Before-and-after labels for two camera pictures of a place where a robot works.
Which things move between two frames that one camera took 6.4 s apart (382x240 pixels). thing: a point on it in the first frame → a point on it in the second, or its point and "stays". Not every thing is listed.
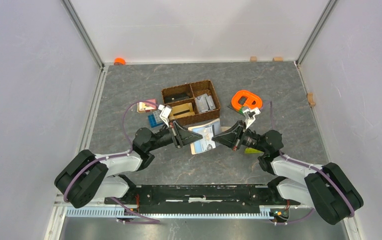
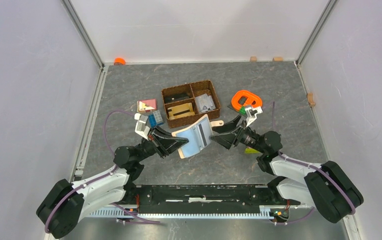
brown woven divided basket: [191, 103] stays
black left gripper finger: [182, 136] → [165, 142]
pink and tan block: [145, 107] stays
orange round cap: [119, 61] stays
